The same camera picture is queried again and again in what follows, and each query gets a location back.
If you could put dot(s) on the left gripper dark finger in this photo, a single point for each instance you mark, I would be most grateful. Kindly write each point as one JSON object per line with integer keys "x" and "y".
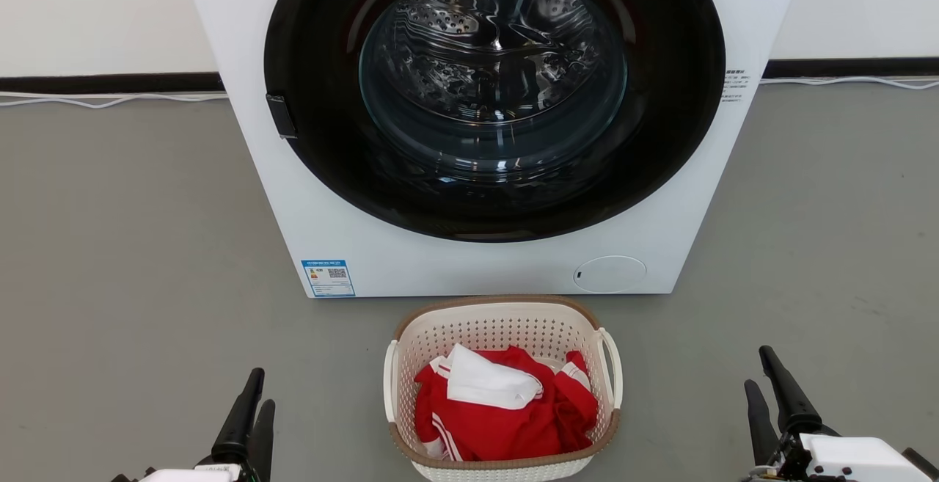
{"x": 238, "y": 420}
{"x": 262, "y": 438}

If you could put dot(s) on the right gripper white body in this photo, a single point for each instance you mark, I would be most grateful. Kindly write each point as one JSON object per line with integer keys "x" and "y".
{"x": 851, "y": 460}

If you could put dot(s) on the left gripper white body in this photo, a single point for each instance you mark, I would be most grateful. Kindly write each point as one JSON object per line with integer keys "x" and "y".
{"x": 191, "y": 475}

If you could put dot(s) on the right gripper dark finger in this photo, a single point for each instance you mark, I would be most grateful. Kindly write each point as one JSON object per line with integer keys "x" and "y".
{"x": 761, "y": 423}
{"x": 791, "y": 397}

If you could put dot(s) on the cream perforated plastic laundry basket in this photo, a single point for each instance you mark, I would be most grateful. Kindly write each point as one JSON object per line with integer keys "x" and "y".
{"x": 499, "y": 324}

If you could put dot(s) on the blue energy label sticker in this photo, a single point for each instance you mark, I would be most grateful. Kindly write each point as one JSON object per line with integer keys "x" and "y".
{"x": 328, "y": 278}

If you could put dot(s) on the round white filter cover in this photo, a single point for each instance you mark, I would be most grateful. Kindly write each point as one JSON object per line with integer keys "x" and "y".
{"x": 609, "y": 274}

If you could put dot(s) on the red garment with white stripes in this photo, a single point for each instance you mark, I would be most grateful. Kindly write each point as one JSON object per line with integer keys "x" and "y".
{"x": 513, "y": 431}

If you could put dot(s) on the white washing machine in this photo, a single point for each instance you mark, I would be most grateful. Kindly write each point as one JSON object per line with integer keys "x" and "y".
{"x": 455, "y": 262}

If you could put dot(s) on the small printed text sticker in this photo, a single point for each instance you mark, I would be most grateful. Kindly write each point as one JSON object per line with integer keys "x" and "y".
{"x": 736, "y": 86}

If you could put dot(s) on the black round washing machine door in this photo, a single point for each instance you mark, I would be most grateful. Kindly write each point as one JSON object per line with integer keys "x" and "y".
{"x": 323, "y": 100}

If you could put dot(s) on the steel washing machine drum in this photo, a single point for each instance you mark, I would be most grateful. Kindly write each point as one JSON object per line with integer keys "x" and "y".
{"x": 491, "y": 64}

